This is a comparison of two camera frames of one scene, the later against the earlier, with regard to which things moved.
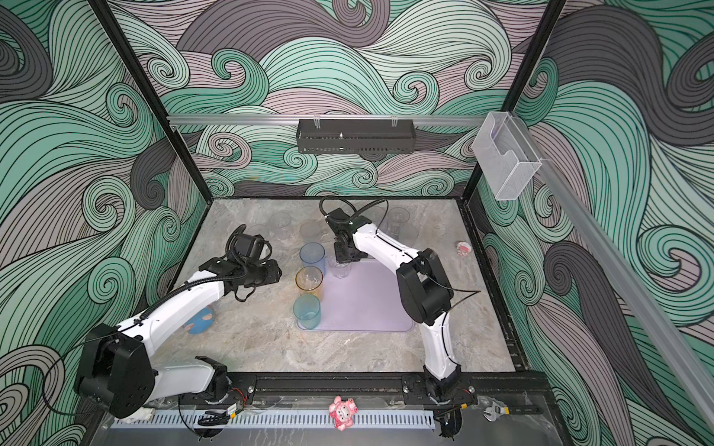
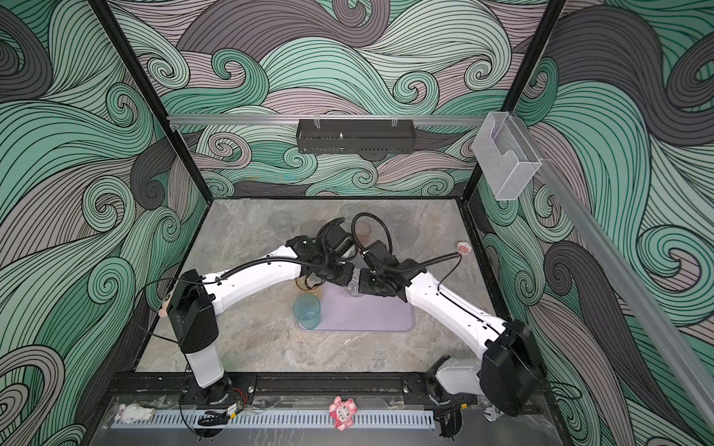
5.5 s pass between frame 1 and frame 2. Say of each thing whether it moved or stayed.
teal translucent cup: stayed
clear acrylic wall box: stayed
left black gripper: moved
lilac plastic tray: stayed
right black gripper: moved
